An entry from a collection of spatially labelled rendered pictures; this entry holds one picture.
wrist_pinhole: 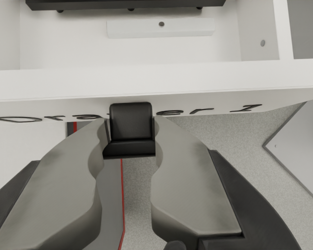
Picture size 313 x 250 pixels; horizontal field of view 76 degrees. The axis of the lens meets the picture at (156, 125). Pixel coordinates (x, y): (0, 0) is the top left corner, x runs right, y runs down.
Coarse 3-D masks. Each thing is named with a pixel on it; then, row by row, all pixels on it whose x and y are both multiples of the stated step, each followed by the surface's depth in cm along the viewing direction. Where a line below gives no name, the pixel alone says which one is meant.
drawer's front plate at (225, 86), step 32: (160, 64) 12; (192, 64) 11; (224, 64) 12; (256, 64) 12; (288, 64) 12; (0, 96) 11; (32, 96) 11; (64, 96) 11; (96, 96) 11; (128, 96) 11; (160, 96) 12; (192, 96) 12; (224, 96) 13; (256, 96) 14; (288, 96) 14
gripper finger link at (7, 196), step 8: (40, 160) 9; (24, 168) 8; (32, 168) 8; (16, 176) 8; (24, 176) 8; (8, 184) 7; (16, 184) 7; (24, 184) 7; (0, 192) 7; (8, 192) 7; (16, 192) 7; (0, 200) 7; (8, 200) 7; (16, 200) 7; (0, 208) 7; (8, 208) 7; (0, 216) 6; (0, 224) 6
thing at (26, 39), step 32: (0, 0) 18; (256, 0) 18; (0, 32) 18; (32, 32) 21; (64, 32) 21; (96, 32) 21; (224, 32) 22; (256, 32) 18; (288, 32) 16; (0, 64) 17; (32, 64) 20; (64, 64) 20; (96, 64) 21; (128, 64) 21
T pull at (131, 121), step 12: (120, 108) 13; (132, 108) 13; (144, 108) 13; (120, 120) 13; (132, 120) 13; (144, 120) 13; (120, 132) 13; (132, 132) 13; (144, 132) 13; (108, 144) 12; (120, 144) 12; (132, 144) 13; (144, 144) 13; (108, 156) 12; (120, 156) 12; (132, 156) 13; (144, 156) 13
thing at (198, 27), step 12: (108, 24) 20; (120, 24) 20; (132, 24) 20; (144, 24) 20; (156, 24) 20; (168, 24) 20; (180, 24) 20; (192, 24) 20; (204, 24) 20; (108, 36) 20; (120, 36) 20; (132, 36) 21; (144, 36) 21; (156, 36) 21; (168, 36) 21; (180, 36) 21
